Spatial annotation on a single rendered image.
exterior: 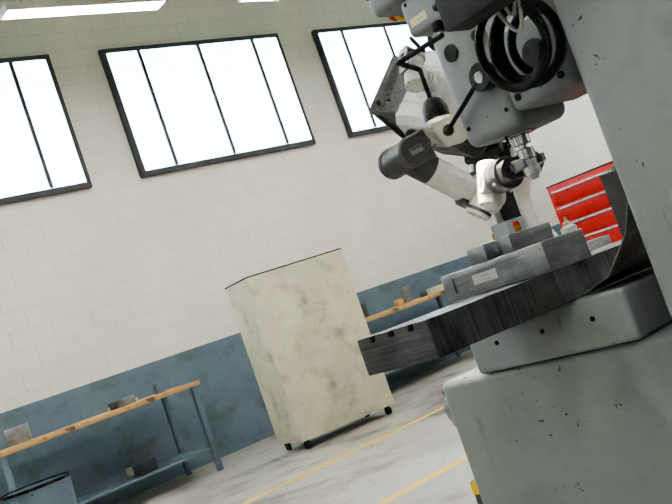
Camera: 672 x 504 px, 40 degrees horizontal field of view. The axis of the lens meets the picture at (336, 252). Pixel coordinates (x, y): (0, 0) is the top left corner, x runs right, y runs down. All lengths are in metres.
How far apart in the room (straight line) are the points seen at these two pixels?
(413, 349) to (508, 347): 0.49
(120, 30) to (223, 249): 2.74
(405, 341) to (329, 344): 6.58
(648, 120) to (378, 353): 0.72
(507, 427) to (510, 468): 0.11
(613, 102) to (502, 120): 0.41
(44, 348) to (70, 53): 3.26
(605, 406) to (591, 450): 0.13
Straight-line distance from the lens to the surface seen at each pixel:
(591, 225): 7.90
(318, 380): 8.40
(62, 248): 9.91
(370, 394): 8.63
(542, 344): 2.28
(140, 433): 9.86
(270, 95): 11.69
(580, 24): 1.99
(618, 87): 1.96
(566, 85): 2.17
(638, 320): 2.13
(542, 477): 2.44
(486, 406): 2.47
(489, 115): 2.32
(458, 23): 2.01
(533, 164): 2.37
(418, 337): 1.88
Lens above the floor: 1.04
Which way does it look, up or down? 4 degrees up
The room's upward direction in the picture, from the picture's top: 19 degrees counter-clockwise
